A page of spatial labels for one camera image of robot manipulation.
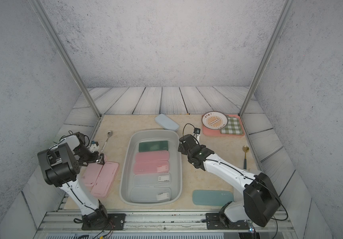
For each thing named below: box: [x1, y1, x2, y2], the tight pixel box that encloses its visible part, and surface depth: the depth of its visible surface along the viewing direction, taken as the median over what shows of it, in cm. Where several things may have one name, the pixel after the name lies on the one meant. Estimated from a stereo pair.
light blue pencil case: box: [154, 113, 180, 132], surface depth 118 cm
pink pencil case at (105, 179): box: [90, 161, 120, 199], surface depth 88 cm
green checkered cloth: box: [220, 116, 244, 135], surface depth 113 cm
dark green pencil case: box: [138, 140, 169, 153], surface depth 104 cm
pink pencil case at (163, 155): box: [135, 150, 170, 162], surface depth 98 cm
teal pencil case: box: [192, 189, 235, 207], surface depth 84 cm
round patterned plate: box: [201, 111, 229, 130], surface depth 117 cm
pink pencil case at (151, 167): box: [133, 160, 171, 174], surface depth 93 cm
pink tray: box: [202, 114, 245, 137], surface depth 112 cm
